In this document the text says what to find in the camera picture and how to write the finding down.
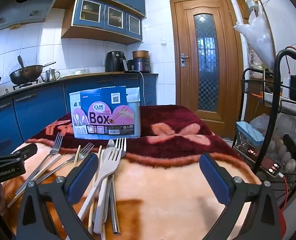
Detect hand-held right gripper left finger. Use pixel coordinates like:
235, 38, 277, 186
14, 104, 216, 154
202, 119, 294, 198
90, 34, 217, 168
15, 153, 99, 240

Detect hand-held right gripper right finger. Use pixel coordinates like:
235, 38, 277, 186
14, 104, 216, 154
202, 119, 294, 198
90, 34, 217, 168
200, 153, 287, 240

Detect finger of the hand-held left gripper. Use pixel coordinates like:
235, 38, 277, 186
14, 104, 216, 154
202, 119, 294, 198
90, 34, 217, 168
11, 143, 38, 161

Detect printed chopstick box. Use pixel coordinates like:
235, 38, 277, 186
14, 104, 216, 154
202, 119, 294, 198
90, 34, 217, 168
69, 86, 141, 140

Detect silver fork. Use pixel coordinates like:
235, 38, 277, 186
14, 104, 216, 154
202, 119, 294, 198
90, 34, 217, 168
36, 142, 95, 183
15, 132, 64, 196

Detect white plastic fork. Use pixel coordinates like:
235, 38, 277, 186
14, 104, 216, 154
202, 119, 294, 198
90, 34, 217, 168
66, 147, 122, 240

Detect blue base cabinets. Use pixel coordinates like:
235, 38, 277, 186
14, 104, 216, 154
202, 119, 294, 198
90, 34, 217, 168
0, 73, 159, 153

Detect red floral blanket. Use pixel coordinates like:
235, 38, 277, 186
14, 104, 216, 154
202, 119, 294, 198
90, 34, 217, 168
0, 105, 287, 240

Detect light blue packet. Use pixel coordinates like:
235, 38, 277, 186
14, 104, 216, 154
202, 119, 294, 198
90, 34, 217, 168
236, 121, 266, 147

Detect gas stove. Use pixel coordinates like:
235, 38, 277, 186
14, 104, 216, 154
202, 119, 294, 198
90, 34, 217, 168
3, 79, 46, 93

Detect pile of white eggs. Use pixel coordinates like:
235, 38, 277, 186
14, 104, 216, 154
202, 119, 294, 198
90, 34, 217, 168
267, 133, 296, 173

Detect dark metal wok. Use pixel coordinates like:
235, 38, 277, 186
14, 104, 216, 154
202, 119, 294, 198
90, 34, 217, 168
9, 61, 56, 85

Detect steel kettle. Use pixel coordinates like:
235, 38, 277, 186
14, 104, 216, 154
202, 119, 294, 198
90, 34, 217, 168
41, 68, 61, 83

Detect metal spatula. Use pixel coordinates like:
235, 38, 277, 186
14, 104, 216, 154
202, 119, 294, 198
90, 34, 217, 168
17, 55, 26, 72

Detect wooden door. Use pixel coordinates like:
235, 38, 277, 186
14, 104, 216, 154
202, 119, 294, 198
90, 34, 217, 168
170, 0, 244, 140

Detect glass jars group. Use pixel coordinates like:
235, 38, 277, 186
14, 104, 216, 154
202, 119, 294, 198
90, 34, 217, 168
60, 68, 91, 77

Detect black air fryer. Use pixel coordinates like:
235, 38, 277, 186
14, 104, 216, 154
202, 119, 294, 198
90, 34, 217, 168
105, 51, 129, 74

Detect pot with wooden lid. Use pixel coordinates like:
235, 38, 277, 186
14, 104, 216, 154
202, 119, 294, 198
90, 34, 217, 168
127, 50, 152, 74

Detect grey range hood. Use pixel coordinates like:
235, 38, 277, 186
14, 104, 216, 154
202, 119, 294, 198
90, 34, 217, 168
0, 0, 64, 34

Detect white plastic bag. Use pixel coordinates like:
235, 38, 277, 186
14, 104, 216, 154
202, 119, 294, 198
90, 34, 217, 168
233, 12, 276, 69

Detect white handled spoon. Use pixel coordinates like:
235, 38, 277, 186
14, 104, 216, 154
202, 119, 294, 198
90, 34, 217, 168
93, 139, 116, 234

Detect steel handled fork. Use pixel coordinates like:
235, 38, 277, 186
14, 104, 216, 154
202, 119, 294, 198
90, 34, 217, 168
109, 137, 127, 235

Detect red cable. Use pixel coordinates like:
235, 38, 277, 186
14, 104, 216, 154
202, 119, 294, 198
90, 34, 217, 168
280, 46, 296, 212

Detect black wire rack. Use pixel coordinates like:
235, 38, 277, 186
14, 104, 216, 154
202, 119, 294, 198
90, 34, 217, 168
235, 47, 296, 207

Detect white power cable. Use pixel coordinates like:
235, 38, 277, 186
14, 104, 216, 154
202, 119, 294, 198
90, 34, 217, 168
135, 71, 147, 106

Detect glass door wall cabinet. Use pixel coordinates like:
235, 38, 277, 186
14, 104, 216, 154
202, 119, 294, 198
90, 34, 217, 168
61, 0, 145, 45

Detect wooden wall shelf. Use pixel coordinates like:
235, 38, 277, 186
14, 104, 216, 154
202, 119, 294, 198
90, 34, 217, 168
234, 0, 264, 26

